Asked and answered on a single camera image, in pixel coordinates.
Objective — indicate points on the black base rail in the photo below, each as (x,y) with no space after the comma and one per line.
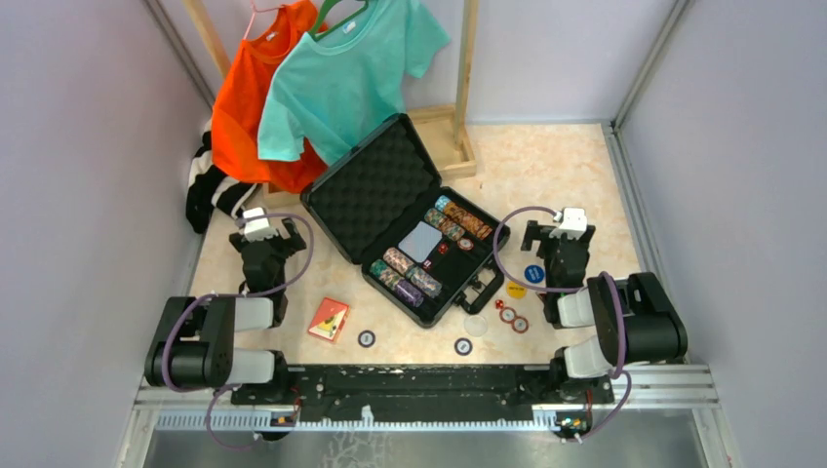
(455,394)

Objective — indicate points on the purple chip row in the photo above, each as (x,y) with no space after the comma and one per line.
(409,293)

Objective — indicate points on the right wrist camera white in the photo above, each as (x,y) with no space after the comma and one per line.
(571,223)

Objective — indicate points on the yellow round button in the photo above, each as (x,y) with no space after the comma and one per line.
(515,291)

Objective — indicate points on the black white striped garment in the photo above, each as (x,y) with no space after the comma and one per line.
(209,188)

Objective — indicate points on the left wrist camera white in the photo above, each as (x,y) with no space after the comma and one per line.
(256,226)

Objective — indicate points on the purple chip on table left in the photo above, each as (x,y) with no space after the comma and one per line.
(366,339)

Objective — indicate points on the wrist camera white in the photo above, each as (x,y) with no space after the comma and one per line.
(256,226)
(571,223)

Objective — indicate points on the green multicolour chip row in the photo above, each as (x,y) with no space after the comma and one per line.
(444,224)

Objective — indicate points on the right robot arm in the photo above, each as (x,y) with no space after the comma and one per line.
(634,318)

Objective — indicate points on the orange red chip row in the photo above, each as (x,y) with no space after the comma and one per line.
(464,218)

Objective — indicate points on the green blue chip row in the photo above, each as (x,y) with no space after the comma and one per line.
(386,274)

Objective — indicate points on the teal t-shirt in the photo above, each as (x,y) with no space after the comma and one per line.
(332,92)

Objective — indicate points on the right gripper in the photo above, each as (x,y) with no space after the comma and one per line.
(541,233)

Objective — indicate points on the purple chip on table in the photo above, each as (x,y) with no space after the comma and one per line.
(366,339)
(463,346)

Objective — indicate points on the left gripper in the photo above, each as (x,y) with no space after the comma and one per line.
(290,244)

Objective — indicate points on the red white chip right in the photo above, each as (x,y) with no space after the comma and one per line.
(520,325)

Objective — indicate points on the orange t-shirt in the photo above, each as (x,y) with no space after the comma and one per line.
(238,109)

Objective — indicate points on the black poker set case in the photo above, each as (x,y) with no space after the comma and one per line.
(375,195)

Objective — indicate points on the blue round button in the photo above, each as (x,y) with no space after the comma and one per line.
(534,274)

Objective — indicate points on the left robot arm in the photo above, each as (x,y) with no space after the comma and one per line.
(193,347)

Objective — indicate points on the red playing card box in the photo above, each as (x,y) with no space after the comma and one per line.
(328,322)

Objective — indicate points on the blue backed card deck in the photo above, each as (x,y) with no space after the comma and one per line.
(420,242)

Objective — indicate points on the purple chip on table right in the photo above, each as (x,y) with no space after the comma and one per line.
(463,346)

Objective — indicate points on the wooden clothes rack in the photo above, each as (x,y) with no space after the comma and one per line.
(442,127)

